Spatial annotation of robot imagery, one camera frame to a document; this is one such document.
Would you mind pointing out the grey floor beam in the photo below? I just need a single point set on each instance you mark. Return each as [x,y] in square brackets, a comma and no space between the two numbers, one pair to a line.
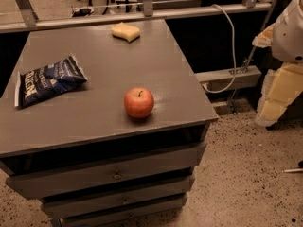
[229,79]

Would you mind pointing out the drawer knob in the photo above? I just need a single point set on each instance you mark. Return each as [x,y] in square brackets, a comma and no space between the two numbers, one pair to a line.
[125,201]
[117,175]

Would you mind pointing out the blue chip bag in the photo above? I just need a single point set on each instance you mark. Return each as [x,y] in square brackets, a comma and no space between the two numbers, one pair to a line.
[46,82]

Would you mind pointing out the yellow sponge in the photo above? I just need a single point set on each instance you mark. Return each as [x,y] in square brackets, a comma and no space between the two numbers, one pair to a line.
[126,32]

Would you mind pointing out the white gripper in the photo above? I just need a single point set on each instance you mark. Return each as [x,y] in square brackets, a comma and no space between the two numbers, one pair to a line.
[289,37]

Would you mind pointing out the middle drawer knob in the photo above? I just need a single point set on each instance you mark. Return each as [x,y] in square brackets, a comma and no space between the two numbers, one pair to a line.
[125,201]

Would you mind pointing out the grey metal rail frame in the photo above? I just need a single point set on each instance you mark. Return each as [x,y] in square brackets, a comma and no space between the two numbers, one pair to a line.
[34,15]

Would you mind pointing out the grey drawer cabinet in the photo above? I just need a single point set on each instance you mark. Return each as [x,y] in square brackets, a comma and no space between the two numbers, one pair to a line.
[64,152]

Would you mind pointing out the white rod on floor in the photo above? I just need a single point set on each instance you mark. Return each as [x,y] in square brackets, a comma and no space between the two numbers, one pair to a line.
[294,170]

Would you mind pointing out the red apple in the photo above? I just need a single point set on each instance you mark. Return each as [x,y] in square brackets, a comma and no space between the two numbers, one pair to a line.
[138,102]

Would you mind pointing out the top drawer knob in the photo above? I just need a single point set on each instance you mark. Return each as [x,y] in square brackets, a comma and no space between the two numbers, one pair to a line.
[117,175]

